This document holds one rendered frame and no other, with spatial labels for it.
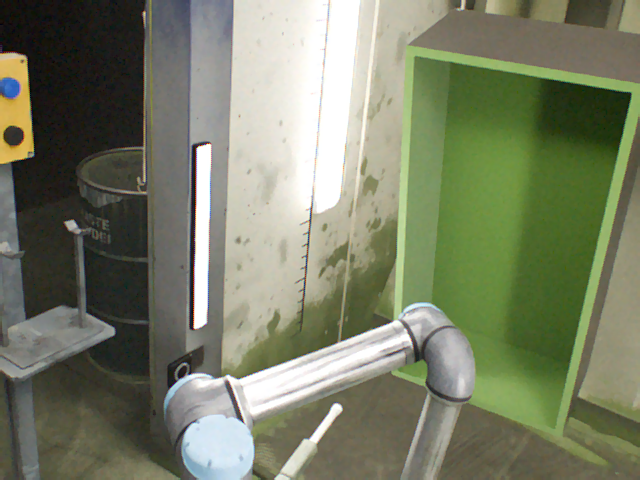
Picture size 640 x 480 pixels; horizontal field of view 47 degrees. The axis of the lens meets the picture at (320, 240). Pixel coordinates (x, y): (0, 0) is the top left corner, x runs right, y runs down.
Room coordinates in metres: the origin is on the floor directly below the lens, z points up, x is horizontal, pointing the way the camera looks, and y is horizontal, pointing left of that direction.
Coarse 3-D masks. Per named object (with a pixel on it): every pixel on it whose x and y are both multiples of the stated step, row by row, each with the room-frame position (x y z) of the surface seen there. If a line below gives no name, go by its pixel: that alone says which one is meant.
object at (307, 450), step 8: (336, 408) 2.02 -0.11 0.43; (328, 416) 1.99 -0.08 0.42; (328, 424) 1.97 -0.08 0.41; (320, 432) 1.93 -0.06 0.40; (304, 440) 1.89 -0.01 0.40; (312, 440) 1.89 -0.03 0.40; (304, 448) 1.85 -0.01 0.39; (312, 448) 1.86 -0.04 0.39; (296, 456) 1.82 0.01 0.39; (304, 456) 1.82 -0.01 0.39; (312, 456) 1.85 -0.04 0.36; (288, 464) 1.79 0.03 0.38; (296, 464) 1.79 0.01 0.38; (304, 464) 1.81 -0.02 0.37; (288, 472) 1.76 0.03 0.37; (296, 472) 1.77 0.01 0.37
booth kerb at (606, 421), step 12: (372, 324) 3.15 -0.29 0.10; (384, 324) 3.12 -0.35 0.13; (576, 408) 2.60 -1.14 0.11; (588, 408) 2.58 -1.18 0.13; (600, 408) 2.55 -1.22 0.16; (588, 420) 2.57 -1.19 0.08; (600, 420) 2.55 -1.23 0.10; (612, 420) 2.52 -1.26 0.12; (624, 420) 2.50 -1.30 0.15; (636, 420) 2.48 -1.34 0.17; (600, 432) 2.54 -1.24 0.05; (612, 432) 2.51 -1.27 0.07; (624, 432) 2.49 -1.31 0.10; (636, 432) 2.47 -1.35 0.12; (636, 444) 2.46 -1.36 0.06
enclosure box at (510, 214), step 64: (448, 64) 2.32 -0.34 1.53; (512, 64) 1.87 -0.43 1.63; (576, 64) 1.85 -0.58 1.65; (448, 128) 2.37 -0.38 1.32; (512, 128) 2.27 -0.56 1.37; (576, 128) 2.17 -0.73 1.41; (448, 192) 2.40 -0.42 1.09; (512, 192) 2.29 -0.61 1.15; (576, 192) 2.19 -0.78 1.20; (448, 256) 2.44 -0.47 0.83; (512, 256) 2.32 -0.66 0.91; (576, 256) 2.22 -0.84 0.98; (512, 320) 2.36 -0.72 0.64; (576, 320) 2.24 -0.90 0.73; (512, 384) 2.17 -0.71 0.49; (576, 384) 1.97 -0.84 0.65
